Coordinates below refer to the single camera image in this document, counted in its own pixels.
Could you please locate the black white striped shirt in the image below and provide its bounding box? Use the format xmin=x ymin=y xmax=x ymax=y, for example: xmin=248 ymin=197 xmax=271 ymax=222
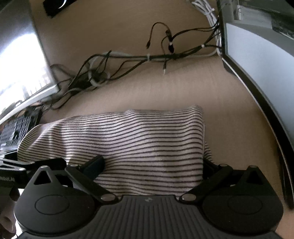
xmin=17 ymin=105 xmax=215 ymax=197

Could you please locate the grey right monitor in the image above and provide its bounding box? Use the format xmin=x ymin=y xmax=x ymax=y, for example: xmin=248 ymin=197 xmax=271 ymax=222
xmin=217 ymin=0 xmax=294 ymax=205

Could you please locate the black cable bundle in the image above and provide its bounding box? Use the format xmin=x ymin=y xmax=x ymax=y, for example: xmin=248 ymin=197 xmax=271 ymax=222
xmin=41 ymin=22 xmax=223 ymax=111

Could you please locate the black soundbar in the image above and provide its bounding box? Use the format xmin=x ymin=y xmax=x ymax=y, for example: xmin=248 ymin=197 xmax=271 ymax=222
xmin=43 ymin=0 xmax=77 ymax=18

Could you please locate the white cable bundle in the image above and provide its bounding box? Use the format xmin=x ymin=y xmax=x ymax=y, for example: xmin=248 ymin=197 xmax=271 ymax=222
xmin=191 ymin=0 xmax=224 ymax=57

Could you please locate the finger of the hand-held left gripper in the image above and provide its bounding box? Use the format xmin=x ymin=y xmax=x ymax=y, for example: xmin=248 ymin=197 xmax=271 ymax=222
xmin=0 ymin=158 xmax=67 ymax=173

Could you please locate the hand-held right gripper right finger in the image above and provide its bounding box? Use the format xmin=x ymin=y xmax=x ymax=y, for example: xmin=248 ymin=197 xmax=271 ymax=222
xmin=179 ymin=160 xmax=265 ymax=204

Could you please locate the grey coiled cable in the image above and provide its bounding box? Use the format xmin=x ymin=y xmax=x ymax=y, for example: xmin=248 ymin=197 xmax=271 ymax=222
xmin=88 ymin=52 xmax=150 ymax=87

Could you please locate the black keyboard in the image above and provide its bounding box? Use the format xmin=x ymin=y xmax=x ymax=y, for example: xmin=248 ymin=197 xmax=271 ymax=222
xmin=0 ymin=110 xmax=43 ymax=159

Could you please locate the person's left hand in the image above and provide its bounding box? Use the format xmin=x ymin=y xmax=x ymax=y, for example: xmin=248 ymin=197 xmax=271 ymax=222
xmin=0 ymin=195 xmax=20 ymax=239

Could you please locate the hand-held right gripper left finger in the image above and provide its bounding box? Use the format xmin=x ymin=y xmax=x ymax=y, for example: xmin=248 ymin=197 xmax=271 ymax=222
xmin=30 ymin=155 xmax=116 ymax=204

